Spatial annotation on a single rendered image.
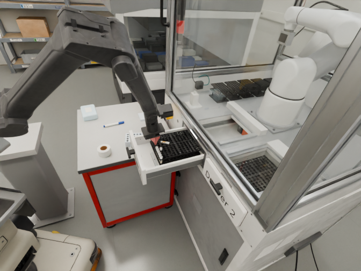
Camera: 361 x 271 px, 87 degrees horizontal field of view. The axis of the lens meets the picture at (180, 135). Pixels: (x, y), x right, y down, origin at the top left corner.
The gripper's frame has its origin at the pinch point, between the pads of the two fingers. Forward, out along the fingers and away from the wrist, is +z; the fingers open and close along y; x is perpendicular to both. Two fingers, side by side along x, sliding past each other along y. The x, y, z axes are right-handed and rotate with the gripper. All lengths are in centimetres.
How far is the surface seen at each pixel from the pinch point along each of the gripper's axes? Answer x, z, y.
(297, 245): -53, 66, 69
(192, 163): -13.5, 7.6, 14.4
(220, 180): -30.7, 1.9, 19.9
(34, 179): 35, 36, -77
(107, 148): 15.8, 9.3, -24.5
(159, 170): -13.8, 4.5, -2.0
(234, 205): -41.6, 3.8, 20.1
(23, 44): 411, 37, -162
